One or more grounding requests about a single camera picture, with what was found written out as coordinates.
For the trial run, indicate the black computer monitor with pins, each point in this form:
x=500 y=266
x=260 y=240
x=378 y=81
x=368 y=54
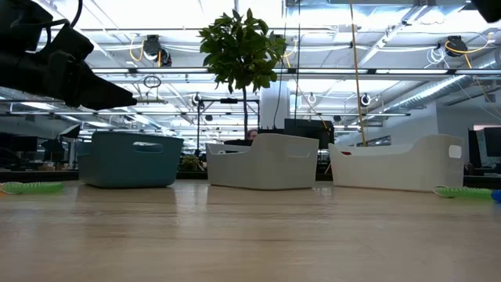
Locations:
x=24 y=143
x=492 y=142

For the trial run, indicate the white plastic bin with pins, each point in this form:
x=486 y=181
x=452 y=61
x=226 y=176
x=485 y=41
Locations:
x=391 y=172

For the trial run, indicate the teal plastic bin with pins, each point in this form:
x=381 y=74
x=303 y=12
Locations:
x=117 y=168

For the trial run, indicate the black background rack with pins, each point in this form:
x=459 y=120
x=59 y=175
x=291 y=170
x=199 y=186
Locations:
x=229 y=101

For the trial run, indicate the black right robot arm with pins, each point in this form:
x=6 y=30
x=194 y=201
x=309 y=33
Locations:
x=489 y=9

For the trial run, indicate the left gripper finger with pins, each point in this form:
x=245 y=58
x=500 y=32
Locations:
x=98 y=92

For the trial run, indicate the person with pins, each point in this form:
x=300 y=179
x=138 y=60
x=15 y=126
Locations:
x=252 y=135

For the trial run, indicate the small background plant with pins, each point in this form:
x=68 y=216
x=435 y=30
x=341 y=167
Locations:
x=190 y=163

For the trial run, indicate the grey plastic bin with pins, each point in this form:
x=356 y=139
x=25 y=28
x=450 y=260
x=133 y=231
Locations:
x=266 y=168

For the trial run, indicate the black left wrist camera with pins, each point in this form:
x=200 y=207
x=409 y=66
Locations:
x=74 y=43

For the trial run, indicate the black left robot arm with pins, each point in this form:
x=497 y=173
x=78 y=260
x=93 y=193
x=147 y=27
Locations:
x=19 y=23

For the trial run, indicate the green leafy plant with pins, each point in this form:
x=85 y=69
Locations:
x=242 y=51

